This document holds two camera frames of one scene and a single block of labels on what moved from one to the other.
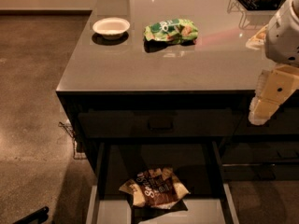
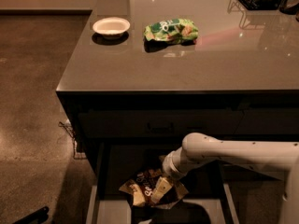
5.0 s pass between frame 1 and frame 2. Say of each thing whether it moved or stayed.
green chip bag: stayed
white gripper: moved
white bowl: stayed
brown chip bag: stayed
